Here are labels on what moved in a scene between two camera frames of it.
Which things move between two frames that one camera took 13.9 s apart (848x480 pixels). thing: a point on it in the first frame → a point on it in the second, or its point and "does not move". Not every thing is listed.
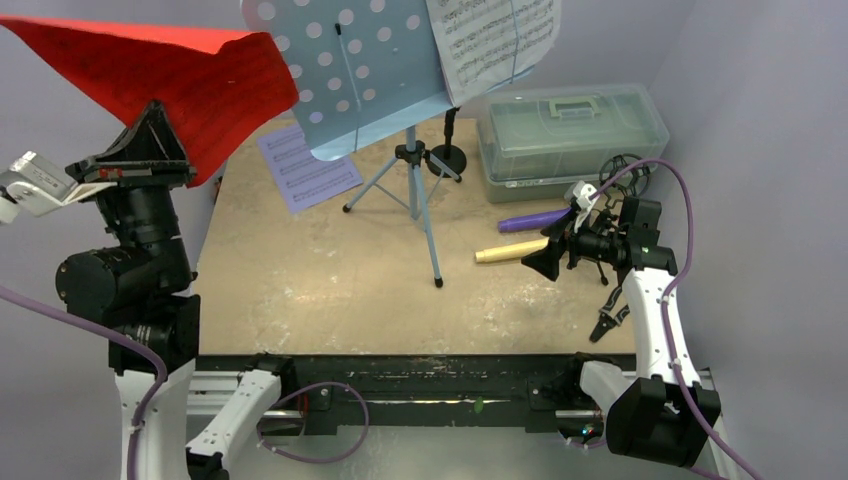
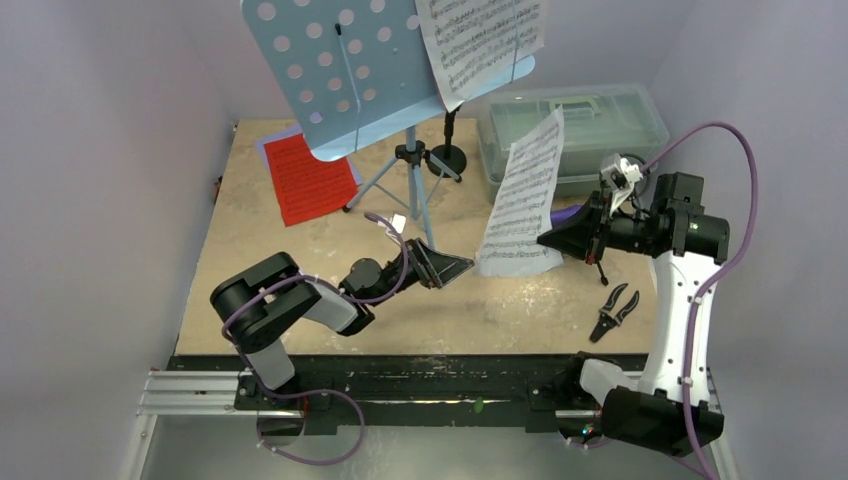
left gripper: (148, 153) → (433, 268)
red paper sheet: (216, 87) → (307, 186)
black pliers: (606, 318) does not move
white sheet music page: (484, 42) → (524, 202)
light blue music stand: (363, 70) does not move
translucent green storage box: (535, 144) does not move
